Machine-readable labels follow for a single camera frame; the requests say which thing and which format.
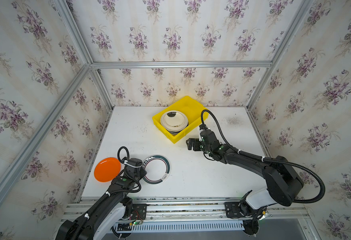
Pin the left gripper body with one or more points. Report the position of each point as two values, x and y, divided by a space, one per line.
138 173

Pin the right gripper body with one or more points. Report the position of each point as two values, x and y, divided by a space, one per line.
198 144

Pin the cream plate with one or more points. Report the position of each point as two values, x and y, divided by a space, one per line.
174 121

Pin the translucent white plate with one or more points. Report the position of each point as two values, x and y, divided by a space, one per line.
174 132

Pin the green rim plate under arm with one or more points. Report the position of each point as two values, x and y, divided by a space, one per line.
157 169

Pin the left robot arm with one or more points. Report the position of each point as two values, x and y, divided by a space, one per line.
101 216

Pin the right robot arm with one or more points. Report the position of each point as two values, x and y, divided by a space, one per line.
282 182

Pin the yellow plastic bin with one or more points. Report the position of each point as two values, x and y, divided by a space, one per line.
190 108

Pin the orange plate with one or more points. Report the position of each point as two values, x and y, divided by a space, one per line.
107 169

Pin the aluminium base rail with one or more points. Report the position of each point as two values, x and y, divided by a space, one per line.
149 216

